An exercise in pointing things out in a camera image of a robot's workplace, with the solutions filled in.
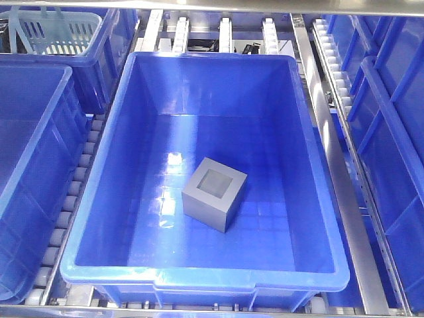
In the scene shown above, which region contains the gray hollow cube base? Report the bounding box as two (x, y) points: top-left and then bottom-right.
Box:
(182, 158), (247, 233)

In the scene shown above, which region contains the large blue target bin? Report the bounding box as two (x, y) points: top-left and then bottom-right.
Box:
(60, 52), (350, 311)

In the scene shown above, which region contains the blue bin back left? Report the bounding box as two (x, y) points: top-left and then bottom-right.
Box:
(1, 7), (138, 114)

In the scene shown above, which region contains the blue bin front left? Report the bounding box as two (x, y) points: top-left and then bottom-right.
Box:
(1, 63), (89, 304)

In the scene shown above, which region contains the blue bin right side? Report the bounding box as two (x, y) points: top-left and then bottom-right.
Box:
(323, 15), (423, 313)

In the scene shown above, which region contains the white roller track right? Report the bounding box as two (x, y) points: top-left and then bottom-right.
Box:
(313, 19), (353, 117)

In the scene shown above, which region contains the light blue plastic basket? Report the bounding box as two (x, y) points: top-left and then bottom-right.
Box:
(1, 6), (102, 56)

